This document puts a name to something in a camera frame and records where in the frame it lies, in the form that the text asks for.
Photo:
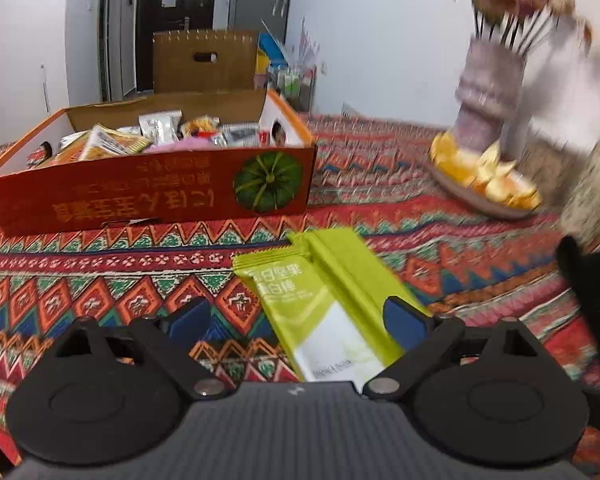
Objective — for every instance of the dark entry door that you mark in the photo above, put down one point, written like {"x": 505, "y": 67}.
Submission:
{"x": 150, "y": 50}

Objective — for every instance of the heap of orange peels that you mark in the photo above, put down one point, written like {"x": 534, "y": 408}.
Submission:
{"x": 480, "y": 170}

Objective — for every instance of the red cardboard box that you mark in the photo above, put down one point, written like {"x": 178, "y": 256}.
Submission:
{"x": 130, "y": 200}

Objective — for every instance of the brown plate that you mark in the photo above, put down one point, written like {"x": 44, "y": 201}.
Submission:
{"x": 460, "y": 195}

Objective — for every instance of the pink ceramic vase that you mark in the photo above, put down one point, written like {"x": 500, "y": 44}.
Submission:
{"x": 485, "y": 95}

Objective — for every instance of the storage rack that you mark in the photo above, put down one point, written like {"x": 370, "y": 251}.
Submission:
{"x": 290, "y": 80}

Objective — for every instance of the patterned red tablecloth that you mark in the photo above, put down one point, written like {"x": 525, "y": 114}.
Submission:
{"x": 405, "y": 240}

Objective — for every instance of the brown cardboard panel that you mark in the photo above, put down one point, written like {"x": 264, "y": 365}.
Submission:
{"x": 175, "y": 70}

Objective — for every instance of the dark interior door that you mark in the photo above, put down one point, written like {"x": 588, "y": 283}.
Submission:
{"x": 105, "y": 35}

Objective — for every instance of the floral patterned vase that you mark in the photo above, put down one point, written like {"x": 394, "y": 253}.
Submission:
{"x": 590, "y": 200}

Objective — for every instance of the black furry cloth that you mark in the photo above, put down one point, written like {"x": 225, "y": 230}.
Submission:
{"x": 580, "y": 270}

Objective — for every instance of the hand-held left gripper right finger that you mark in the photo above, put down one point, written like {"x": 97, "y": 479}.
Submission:
{"x": 405, "y": 322}

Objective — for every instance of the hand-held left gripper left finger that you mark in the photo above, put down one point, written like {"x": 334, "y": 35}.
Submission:
{"x": 187, "y": 325}

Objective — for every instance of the green white snack packet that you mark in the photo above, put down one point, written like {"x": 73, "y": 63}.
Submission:
{"x": 300, "y": 305}

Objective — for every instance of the plain green snack packet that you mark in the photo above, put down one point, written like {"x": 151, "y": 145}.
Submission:
{"x": 350, "y": 270}

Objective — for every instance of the pile of snack packets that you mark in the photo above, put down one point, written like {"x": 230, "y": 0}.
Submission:
{"x": 110, "y": 142}

